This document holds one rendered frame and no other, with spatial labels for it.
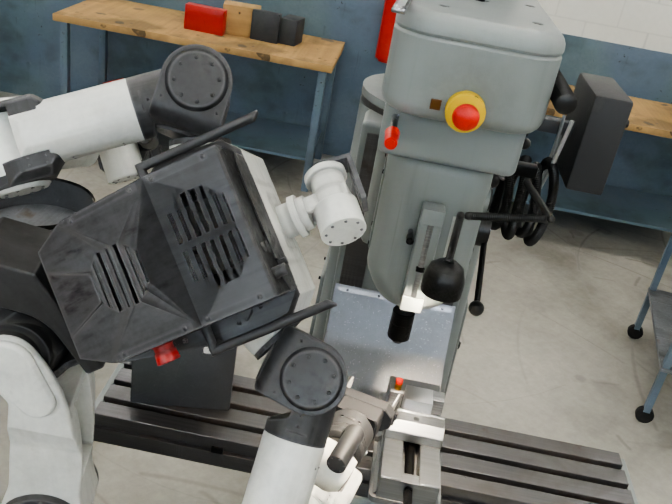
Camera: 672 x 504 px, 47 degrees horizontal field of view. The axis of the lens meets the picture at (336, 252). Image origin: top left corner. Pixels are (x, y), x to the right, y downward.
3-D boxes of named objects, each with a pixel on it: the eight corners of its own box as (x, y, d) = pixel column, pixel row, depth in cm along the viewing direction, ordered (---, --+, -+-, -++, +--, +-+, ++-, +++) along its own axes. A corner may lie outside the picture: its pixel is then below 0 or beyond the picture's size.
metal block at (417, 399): (427, 425, 168) (433, 404, 165) (400, 420, 168) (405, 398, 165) (427, 411, 172) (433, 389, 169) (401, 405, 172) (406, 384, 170)
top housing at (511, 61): (544, 144, 117) (576, 40, 109) (376, 112, 117) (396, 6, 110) (516, 71, 158) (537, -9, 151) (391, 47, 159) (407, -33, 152)
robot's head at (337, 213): (300, 236, 106) (359, 211, 104) (283, 180, 111) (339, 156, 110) (315, 257, 111) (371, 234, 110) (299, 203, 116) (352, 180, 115)
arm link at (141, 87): (140, 132, 103) (238, 105, 105) (120, 67, 102) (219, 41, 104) (147, 143, 114) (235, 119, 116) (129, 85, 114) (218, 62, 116)
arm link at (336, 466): (350, 470, 142) (326, 511, 132) (305, 432, 142) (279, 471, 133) (383, 436, 136) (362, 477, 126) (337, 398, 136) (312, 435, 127)
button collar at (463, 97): (480, 136, 115) (490, 98, 112) (440, 129, 115) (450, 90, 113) (479, 132, 117) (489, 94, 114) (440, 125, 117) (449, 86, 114)
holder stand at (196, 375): (229, 411, 173) (238, 338, 164) (129, 403, 170) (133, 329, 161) (232, 378, 183) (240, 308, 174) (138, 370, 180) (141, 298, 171)
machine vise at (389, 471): (439, 516, 155) (451, 476, 150) (367, 500, 156) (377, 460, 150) (439, 408, 186) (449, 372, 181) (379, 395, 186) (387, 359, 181)
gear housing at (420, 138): (516, 181, 130) (532, 125, 125) (375, 153, 130) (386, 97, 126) (501, 122, 159) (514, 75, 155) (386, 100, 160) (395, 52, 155)
